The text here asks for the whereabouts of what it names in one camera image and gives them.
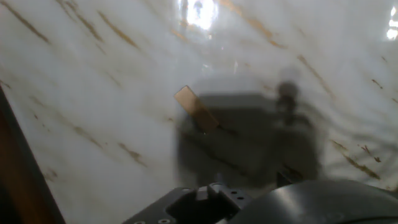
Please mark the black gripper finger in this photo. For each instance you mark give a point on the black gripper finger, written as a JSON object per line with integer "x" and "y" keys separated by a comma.
{"x": 186, "y": 205}

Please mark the small wooden block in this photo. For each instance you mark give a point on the small wooden block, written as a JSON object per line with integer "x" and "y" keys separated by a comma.
{"x": 196, "y": 109}

